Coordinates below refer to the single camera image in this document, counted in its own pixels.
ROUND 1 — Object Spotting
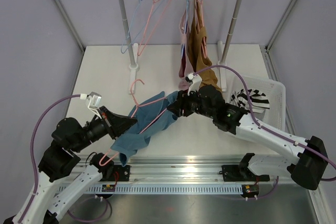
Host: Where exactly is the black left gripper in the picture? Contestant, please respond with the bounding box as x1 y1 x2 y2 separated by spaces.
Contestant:
72 105 138 152

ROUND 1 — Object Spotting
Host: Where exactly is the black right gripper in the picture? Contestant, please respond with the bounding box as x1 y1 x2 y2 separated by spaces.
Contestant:
167 86 216 119

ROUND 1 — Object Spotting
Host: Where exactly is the teal blue tank top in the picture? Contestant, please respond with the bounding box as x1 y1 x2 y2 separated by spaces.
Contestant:
111 91 178 166

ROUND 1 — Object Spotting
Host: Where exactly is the pink hanger of teal top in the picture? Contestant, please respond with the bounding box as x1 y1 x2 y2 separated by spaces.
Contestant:
99 79 170 166

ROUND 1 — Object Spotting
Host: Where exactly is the black white striped tank top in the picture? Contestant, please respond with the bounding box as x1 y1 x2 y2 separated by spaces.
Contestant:
230 89 270 113

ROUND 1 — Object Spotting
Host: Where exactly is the pink mauve tank top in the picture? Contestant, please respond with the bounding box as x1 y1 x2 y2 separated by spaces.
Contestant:
178 0 193 90

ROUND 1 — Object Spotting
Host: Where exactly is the pink hanger of striped top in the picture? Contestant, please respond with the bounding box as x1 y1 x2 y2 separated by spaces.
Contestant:
136 0 172 57

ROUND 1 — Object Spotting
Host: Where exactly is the blue hanger of pink top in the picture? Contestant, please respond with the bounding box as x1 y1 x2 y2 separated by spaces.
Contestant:
181 0 190 56

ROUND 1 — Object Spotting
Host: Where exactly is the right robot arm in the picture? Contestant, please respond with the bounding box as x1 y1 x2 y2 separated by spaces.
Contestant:
167 85 328 190

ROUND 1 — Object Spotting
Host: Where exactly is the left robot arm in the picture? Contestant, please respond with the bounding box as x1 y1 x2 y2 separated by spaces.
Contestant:
4 106 137 223

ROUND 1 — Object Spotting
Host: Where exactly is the mustard brown tank top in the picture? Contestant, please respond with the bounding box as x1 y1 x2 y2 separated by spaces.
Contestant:
188 0 221 91

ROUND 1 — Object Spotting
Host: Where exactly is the pink hanger of brown top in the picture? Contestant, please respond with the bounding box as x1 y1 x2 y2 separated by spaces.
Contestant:
194 0 207 59

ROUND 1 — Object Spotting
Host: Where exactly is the white plastic basket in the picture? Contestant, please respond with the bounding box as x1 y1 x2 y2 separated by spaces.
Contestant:
224 75 286 131

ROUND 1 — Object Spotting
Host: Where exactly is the white silver clothes rack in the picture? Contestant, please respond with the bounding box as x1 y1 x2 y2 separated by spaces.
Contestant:
118 0 242 96

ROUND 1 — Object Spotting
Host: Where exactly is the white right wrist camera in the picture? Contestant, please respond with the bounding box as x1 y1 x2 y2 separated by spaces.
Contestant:
185 73 202 95

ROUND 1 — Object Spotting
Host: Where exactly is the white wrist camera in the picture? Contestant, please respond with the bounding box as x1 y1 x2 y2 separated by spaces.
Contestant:
185 73 202 95
80 92 102 119

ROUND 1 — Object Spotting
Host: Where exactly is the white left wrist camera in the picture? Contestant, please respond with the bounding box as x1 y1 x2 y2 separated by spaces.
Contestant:
80 92 102 119

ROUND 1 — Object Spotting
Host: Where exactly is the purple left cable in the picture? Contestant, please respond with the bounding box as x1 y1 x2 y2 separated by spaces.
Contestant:
18 93 85 222

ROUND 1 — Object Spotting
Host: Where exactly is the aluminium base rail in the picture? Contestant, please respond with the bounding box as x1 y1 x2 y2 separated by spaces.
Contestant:
56 155 292 196

